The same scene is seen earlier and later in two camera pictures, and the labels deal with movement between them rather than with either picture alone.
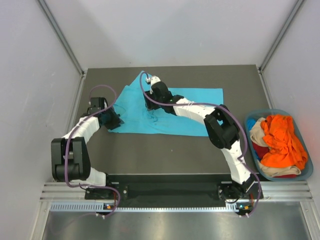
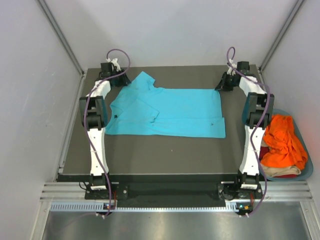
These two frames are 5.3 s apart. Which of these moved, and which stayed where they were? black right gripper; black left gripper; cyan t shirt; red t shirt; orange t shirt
Moved: black left gripper; black right gripper
Stayed: cyan t shirt; orange t shirt; red t shirt
